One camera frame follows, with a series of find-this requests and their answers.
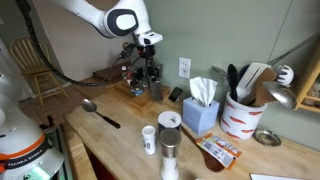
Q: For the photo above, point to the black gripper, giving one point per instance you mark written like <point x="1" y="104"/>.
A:
<point x="147" y="53"/>

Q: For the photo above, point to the brown glass spice jar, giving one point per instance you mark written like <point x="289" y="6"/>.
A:
<point x="156" y="90"/>

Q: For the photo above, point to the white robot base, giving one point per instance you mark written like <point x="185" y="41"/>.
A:
<point x="26" y="152"/>

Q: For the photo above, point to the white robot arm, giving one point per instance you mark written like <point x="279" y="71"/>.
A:
<point x="124" y="18"/>

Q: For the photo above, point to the dark glass spice jar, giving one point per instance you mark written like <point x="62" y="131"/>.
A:
<point x="136" y="88"/>

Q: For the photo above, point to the wooden tray box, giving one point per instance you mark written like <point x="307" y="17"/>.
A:
<point x="141" y="103"/>

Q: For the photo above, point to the blue tissue box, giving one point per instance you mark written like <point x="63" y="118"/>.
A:
<point x="200" y="109"/>

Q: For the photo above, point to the small black phone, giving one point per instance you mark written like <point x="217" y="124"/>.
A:
<point x="175" y="95"/>

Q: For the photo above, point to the white salt container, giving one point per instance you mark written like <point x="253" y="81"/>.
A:
<point x="169" y="119"/>

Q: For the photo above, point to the small white plastic bottle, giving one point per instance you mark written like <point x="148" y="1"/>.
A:
<point x="149" y="140"/>

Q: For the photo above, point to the glass salt grinder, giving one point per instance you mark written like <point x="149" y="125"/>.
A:
<point x="169" y="140"/>

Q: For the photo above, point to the black spatula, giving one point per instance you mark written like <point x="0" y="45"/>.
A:
<point x="233" y="81"/>

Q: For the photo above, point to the white orange utensil crock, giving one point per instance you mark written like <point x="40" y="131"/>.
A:
<point x="240" y="121"/>

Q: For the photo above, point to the wooden spoon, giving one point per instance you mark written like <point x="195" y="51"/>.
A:
<point x="211" y="163"/>

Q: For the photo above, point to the orange seasoning packets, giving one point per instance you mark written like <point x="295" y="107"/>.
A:
<point x="222" y="150"/>

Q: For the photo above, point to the wooden chair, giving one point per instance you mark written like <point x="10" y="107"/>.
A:
<point x="31" y="65"/>

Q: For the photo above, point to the small metal dish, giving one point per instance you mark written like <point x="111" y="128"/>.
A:
<point x="267" y="137"/>

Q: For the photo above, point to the white slotted spoon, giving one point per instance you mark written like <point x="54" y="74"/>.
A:
<point x="285" y="74"/>

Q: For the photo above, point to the metal ladle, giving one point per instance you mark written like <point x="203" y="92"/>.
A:
<point x="271" y="91"/>

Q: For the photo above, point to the wooden shelf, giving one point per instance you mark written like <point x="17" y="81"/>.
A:
<point x="308" y="77"/>

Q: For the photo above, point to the white wall outlet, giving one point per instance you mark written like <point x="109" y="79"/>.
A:
<point x="184" y="67"/>

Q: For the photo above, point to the metal spoon black handle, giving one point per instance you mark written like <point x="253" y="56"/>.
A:
<point x="90" y="106"/>

